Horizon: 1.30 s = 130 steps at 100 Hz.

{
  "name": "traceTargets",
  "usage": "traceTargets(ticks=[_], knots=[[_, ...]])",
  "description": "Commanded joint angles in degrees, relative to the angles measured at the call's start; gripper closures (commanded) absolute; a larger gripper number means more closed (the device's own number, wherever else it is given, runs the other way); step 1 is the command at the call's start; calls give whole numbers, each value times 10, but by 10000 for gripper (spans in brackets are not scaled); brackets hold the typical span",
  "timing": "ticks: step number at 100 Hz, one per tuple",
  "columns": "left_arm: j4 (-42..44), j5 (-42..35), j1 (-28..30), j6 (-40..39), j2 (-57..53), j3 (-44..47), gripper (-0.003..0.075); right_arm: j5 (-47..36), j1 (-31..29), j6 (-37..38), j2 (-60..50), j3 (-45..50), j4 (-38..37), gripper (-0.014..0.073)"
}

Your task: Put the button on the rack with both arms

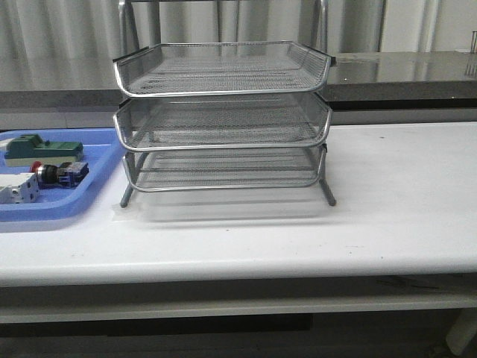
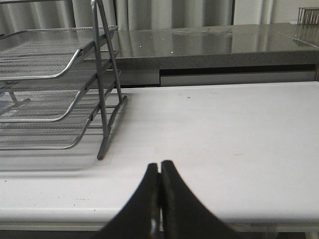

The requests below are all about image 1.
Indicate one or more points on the silver mesh tray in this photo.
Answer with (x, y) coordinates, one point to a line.
(198, 169)
(229, 121)
(199, 69)

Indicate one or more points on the red emergency stop push button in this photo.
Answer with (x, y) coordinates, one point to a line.
(67, 174)

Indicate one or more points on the blue plastic tray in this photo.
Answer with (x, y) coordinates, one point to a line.
(101, 150)

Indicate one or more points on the grey stone counter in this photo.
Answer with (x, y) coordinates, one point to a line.
(360, 81)

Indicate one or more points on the white circuit breaker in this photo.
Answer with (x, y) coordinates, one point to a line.
(19, 188)

